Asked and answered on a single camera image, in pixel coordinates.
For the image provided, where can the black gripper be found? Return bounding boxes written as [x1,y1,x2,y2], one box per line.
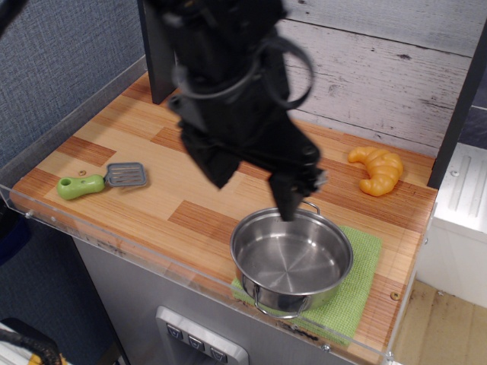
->
[170,71,326,222]

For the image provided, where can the yellow black object corner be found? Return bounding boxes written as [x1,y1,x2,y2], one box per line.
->
[1,327,68,364]

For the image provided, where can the stainless steel pot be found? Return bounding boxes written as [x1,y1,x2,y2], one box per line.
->
[230,205,354,319]

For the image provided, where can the white appliance right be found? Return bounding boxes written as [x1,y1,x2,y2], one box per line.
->
[416,143,486,307]

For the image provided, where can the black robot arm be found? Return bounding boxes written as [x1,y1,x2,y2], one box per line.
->
[152,1,325,221]

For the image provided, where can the dark grey left post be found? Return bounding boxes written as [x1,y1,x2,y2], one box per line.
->
[138,1,176,104]

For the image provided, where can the green handled grey spatula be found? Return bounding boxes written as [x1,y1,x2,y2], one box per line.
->
[56,162,147,200]

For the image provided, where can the orange plastic croissant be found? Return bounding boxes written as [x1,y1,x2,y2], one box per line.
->
[348,147,403,197]

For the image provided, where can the clear acrylic guard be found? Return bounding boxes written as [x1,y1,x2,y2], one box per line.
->
[7,60,436,364]

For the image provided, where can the silver dispenser panel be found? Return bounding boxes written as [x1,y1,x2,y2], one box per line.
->
[155,306,250,364]

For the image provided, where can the dark grey post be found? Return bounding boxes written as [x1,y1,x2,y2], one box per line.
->
[427,24,486,189]
[138,1,176,104]

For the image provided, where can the green cloth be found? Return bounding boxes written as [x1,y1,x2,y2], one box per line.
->
[231,225,383,348]

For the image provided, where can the dark grey right post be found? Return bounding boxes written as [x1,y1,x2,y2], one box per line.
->
[427,24,486,189]

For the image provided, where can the black cable loop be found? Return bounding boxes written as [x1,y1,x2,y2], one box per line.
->
[170,36,315,111]

